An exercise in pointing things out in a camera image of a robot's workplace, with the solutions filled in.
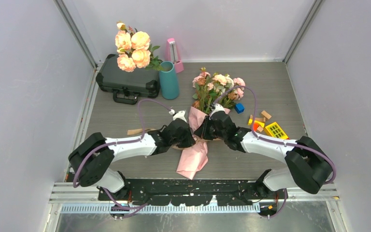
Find pink flower bouquet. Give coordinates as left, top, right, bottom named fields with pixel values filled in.
left=176, top=67, right=245, bottom=180

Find tan ribbon bow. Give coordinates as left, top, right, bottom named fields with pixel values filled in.
left=127, top=128, right=210, bottom=150

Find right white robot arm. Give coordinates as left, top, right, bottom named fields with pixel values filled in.
left=194, top=111, right=336, bottom=199

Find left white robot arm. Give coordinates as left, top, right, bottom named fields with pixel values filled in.
left=68, top=119, right=195, bottom=200

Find teal vase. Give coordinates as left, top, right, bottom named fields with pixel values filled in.
left=159, top=61, right=180, bottom=100

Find small blue brick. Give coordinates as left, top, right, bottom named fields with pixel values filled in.
left=234, top=103, right=245, bottom=114

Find yellow arch block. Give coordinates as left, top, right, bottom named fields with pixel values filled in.
left=248, top=119, right=265, bottom=128

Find wooden arch block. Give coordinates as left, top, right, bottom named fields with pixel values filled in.
left=250, top=115, right=267, bottom=122

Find wooden rectangular block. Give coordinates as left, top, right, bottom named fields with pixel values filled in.
left=260, top=110, right=272, bottom=120

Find yellow window block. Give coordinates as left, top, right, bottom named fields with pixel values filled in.
left=264, top=122, right=289, bottom=140

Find black carrying case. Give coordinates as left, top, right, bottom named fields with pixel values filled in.
left=96, top=54, right=160, bottom=105

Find pink metronome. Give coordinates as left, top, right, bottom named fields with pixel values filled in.
left=165, top=38, right=184, bottom=73

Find peach artificial roses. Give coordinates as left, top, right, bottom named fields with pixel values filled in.
left=115, top=22, right=163, bottom=73

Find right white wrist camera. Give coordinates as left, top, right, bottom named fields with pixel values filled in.
left=209, top=103, right=225, bottom=117

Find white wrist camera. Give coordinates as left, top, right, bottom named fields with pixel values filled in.
left=169, top=109, right=187, bottom=123
left=209, top=103, right=225, bottom=117

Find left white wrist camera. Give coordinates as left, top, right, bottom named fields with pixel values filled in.
left=169, top=109, right=187, bottom=123

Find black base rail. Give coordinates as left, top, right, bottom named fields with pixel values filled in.
left=98, top=179, right=284, bottom=206

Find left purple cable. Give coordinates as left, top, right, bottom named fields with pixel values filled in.
left=72, top=98, right=175, bottom=220

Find purple cable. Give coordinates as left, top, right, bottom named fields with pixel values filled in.
left=72, top=98, right=175, bottom=220
left=213, top=85, right=337, bottom=220

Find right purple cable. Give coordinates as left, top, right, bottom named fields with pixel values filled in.
left=213, top=85, right=337, bottom=220

